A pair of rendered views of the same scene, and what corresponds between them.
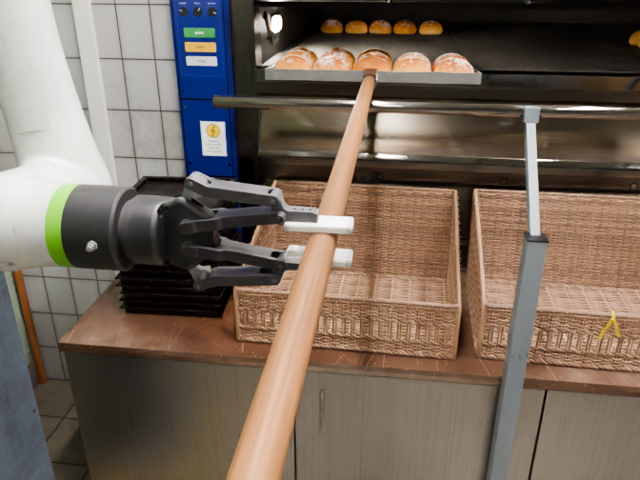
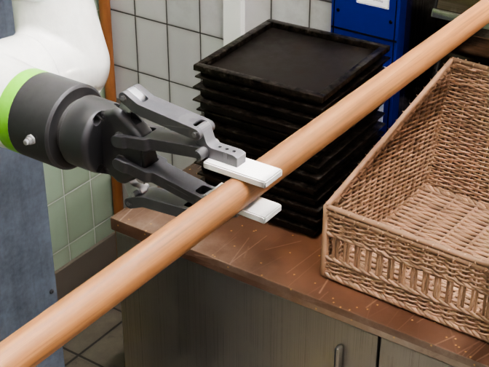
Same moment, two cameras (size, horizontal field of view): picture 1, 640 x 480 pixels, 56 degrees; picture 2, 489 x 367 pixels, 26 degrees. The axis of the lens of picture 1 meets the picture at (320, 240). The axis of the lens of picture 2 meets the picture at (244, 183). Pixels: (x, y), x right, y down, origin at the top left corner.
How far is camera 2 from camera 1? 0.50 m
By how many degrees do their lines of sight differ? 25
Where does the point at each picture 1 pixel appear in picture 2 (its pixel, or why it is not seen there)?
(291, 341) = (100, 280)
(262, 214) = (185, 145)
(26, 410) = (41, 288)
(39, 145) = (31, 16)
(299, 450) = not seen: outside the picture
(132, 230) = (67, 133)
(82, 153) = (73, 30)
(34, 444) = not seen: hidden behind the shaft
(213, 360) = (281, 293)
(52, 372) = not seen: hidden behind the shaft
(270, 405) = (36, 325)
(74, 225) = (20, 116)
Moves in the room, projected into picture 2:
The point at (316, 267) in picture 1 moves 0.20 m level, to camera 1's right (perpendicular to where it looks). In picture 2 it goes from (193, 216) to (412, 277)
